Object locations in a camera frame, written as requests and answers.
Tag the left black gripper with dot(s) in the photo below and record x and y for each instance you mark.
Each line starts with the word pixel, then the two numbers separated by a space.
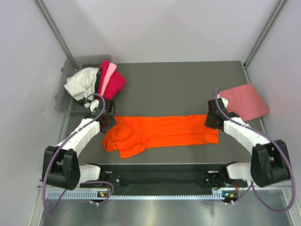
pixel 112 123

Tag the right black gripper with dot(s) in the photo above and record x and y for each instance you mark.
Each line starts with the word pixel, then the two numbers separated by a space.
pixel 207 123

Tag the orange t shirt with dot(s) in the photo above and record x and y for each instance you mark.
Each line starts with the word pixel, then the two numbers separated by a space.
pixel 133 134

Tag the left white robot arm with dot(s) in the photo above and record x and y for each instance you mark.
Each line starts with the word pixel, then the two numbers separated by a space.
pixel 61 166

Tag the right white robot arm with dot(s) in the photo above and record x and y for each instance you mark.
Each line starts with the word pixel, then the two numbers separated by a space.
pixel 268 158

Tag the dark green t shirt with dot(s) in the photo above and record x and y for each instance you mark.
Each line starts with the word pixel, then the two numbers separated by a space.
pixel 81 101

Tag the magenta t shirt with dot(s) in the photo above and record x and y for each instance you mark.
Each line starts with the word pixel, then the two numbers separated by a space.
pixel 115 85

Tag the white t shirt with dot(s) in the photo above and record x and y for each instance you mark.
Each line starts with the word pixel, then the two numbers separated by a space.
pixel 71 87

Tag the grey plastic bin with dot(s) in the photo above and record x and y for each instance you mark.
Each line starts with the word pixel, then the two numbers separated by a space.
pixel 64 102

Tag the light pink t shirt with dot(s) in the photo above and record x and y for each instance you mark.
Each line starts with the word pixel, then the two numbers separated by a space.
pixel 111 69

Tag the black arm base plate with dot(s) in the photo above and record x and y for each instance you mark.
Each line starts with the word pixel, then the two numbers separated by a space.
pixel 168 179

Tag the right aluminium frame post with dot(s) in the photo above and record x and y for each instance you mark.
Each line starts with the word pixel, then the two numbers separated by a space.
pixel 269 24

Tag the aluminium frame post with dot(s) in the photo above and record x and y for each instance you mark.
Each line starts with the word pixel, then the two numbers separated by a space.
pixel 269 24
pixel 57 34

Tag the left aluminium frame post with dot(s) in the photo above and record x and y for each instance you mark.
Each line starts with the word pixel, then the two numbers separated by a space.
pixel 57 34

